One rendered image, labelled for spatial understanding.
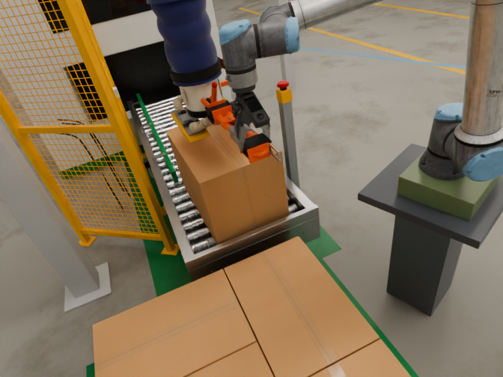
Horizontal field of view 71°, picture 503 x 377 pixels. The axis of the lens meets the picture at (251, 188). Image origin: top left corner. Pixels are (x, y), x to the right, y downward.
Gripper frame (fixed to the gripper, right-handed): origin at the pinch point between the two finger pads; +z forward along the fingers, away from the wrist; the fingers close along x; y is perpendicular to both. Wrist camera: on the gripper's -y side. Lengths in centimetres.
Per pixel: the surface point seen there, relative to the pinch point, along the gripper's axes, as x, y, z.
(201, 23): -4, 51, -29
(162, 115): 11, 208, 66
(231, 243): 12, 22, 60
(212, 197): 14.1, 28.6, 35.2
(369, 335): -17, -41, 66
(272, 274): 2, 1, 66
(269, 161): -15.5, 29.7, 28.6
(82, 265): 95, 90, 96
